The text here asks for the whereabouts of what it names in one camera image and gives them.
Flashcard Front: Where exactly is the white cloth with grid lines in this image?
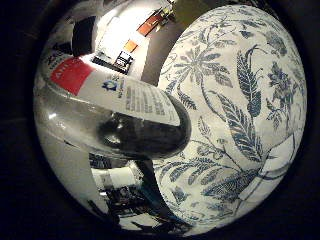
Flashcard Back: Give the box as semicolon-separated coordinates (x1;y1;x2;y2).
238;129;303;203

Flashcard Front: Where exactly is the orange wall panel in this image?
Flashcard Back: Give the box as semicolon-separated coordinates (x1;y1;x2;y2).
123;39;139;54
137;14;163;37

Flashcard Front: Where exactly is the blue floral white tablecloth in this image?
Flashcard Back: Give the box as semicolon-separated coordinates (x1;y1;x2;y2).
151;3;308;236

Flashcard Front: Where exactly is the clear spray bottle red label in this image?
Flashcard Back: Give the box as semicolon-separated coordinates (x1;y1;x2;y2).
33;54;193;162

